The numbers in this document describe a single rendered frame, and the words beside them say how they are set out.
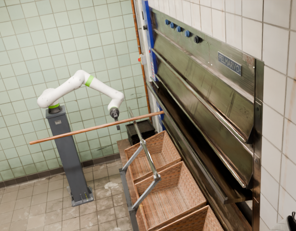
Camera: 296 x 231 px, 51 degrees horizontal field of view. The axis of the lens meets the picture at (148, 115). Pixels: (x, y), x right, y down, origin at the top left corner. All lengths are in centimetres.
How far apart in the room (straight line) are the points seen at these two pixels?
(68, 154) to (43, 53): 122
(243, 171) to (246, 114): 31
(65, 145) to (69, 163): 24
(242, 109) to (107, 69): 267
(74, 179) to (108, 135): 88
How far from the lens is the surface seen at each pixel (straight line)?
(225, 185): 170
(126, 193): 280
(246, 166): 161
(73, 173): 372
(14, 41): 391
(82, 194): 391
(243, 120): 149
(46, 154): 444
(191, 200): 269
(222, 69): 164
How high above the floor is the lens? 251
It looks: 27 degrees down
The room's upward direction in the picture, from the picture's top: 9 degrees counter-clockwise
